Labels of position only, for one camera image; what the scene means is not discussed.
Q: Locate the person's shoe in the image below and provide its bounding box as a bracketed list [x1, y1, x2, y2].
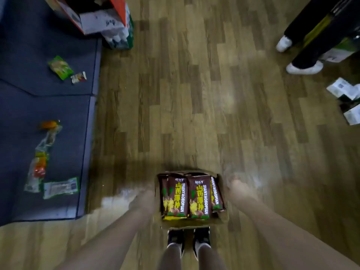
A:
[193, 226, 211, 258]
[167, 228, 186, 255]

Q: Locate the person's right leg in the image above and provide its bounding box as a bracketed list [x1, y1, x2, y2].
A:
[196, 243, 227, 270]

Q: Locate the brown cardboard box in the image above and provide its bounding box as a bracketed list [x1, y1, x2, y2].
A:
[154, 170, 230, 230]

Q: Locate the person's leg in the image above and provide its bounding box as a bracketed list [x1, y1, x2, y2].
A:
[158, 243, 183, 270]
[196, 243, 227, 270]

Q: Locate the person's left leg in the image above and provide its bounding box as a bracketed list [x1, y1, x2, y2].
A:
[158, 243, 183, 270]

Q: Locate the person's right forearm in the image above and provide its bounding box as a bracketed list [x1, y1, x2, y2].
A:
[233, 193, 360, 270]

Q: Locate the person's left shoe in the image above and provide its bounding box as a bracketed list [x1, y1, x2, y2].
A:
[167, 228, 186, 255]

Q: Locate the person's right hand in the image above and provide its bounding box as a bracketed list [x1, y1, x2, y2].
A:
[228, 180, 258, 206]

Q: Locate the green white carton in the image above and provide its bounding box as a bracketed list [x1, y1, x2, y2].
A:
[101, 4, 134, 50]

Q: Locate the dark blue metal shelf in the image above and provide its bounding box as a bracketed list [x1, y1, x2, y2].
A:
[0, 0, 102, 227]

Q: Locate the person's right shoe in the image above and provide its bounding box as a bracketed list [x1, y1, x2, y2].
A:
[193, 226, 211, 258]

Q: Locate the red white printed carton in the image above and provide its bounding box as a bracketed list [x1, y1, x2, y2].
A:
[42, 0, 128, 36]

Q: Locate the green snack pouch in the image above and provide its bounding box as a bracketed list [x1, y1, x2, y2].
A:
[47, 55, 75, 81]

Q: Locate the person's left forearm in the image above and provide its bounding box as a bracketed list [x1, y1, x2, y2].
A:
[55, 208, 152, 270]

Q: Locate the person's left hand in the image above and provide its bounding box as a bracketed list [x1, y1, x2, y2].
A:
[129, 189, 157, 220]

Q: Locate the white green label packet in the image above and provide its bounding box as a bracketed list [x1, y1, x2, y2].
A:
[42, 177, 80, 200]

